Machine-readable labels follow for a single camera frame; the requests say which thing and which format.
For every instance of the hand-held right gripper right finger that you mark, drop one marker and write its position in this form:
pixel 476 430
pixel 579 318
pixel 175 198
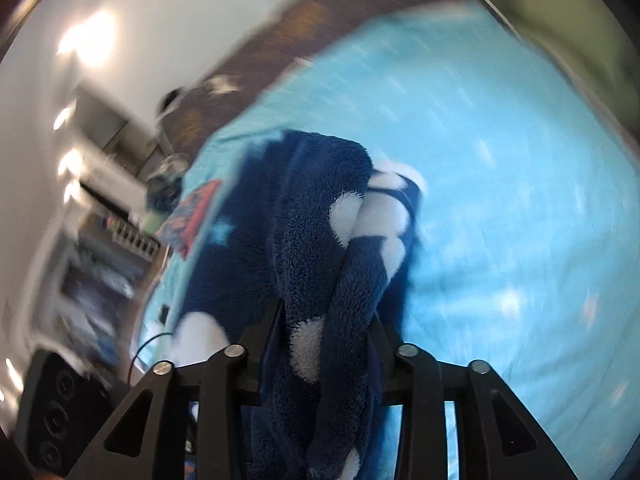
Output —
pixel 386 360

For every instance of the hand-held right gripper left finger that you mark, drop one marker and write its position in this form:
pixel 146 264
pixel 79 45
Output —
pixel 260 342

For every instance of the light blue blanket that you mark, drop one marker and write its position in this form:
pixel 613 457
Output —
pixel 500 185

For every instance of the large green pillow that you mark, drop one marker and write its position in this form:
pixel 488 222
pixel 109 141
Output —
pixel 565 15

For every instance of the black speaker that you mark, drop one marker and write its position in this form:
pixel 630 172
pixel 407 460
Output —
pixel 55 410

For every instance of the white shelf unit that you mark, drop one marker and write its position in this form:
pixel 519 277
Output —
pixel 100 260

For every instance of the navy fleece garment white spots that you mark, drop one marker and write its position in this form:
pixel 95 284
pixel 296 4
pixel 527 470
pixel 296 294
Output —
pixel 310 210

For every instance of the dark printed blanket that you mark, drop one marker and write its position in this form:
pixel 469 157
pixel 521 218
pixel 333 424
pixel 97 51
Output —
pixel 280 40

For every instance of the red printed cloth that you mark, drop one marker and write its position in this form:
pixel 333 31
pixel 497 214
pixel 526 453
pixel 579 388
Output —
pixel 192 215

